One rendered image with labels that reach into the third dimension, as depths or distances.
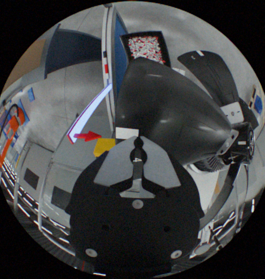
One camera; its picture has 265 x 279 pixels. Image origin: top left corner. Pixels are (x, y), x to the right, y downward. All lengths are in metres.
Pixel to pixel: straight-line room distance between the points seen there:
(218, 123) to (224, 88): 0.19
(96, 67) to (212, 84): 1.29
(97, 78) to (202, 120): 1.35
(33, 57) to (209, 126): 0.58
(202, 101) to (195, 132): 0.05
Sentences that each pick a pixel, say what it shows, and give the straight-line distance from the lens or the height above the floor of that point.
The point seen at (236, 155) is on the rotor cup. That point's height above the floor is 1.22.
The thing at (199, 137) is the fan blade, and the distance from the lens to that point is 0.17.
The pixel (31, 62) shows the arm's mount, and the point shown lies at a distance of 0.48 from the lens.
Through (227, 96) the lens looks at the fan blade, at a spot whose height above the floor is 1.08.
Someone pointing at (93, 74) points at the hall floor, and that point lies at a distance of 1.42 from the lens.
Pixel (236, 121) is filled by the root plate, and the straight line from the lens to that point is 0.35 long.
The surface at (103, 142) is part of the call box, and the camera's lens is 0.45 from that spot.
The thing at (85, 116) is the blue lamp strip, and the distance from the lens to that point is 0.23.
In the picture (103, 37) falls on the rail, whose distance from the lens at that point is 0.47.
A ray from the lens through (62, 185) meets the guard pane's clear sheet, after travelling 1.10.
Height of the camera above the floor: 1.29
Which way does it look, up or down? 42 degrees down
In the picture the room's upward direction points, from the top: 176 degrees counter-clockwise
